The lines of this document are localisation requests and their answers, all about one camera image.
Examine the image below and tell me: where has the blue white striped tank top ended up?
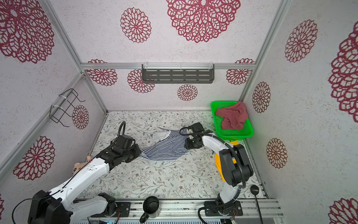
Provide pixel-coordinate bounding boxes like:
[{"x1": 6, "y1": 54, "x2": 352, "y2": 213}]
[{"x1": 140, "y1": 127, "x2": 189, "y2": 161}]

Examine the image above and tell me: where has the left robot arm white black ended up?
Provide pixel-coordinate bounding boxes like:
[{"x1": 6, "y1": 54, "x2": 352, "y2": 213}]
[{"x1": 28, "y1": 135, "x2": 141, "y2": 224}]

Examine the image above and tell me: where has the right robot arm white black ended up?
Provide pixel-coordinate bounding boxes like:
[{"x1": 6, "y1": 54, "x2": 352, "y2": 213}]
[{"x1": 179, "y1": 123, "x2": 254, "y2": 205}]

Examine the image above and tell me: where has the maroon tank top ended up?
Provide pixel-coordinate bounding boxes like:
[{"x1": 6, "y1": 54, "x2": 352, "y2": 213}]
[{"x1": 215, "y1": 102, "x2": 248, "y2": 131}]

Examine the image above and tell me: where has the yellow cloth bag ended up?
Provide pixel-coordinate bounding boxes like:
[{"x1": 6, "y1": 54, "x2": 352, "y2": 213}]
[{"x1": 214, "y1": 141, "x2": 240, "y2": 181}]

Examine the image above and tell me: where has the cartoon plush doll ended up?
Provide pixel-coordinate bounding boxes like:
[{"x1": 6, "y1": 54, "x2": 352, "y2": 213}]
[{"x1": 72, "y1": 155, "x2": 92, "y2": 175}]

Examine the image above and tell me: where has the green plastic basket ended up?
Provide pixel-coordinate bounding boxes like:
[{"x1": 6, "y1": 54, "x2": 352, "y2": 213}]
[{"x1": 210, "y1": 100, "x2": 254, "y2": 141}]

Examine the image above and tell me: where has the black thermos mug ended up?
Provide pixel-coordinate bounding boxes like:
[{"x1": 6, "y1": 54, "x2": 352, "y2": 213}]
[{"x1": 139, "y1": 196, "x2": 161, "y2": 224}]

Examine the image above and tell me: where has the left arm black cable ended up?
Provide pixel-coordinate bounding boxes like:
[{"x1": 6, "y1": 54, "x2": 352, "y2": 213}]
[{"x1": 11, "y1": 121, "x2": 127, "y2": 224}]

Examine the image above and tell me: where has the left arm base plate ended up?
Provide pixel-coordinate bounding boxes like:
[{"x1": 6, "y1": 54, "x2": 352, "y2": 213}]
[{"x1": 91, "y1": 202, "x2": 131, "y2": 218}]

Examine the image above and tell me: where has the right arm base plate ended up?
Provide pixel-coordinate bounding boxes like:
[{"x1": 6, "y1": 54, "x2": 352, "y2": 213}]
[{"x1": 205, "y1": 201, "x2": 243, "y2": 217}]

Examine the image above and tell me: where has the black round puck with cable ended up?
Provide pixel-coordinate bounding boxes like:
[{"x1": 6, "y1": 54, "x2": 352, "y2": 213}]
[{"x1": 250, "y1": 185, "x2": 264, "y2": 224}]

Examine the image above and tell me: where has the black wire wall rack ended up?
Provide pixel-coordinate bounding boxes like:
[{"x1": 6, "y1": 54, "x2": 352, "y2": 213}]
[{"x1": 48, "y1": 88, "x2": 85, "y2": 127}]

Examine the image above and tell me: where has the grey wall shelf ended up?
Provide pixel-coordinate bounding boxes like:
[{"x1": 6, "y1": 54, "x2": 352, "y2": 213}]
[{"x1": 141, "y1": 64, "x2": 214, "y2": 84}]

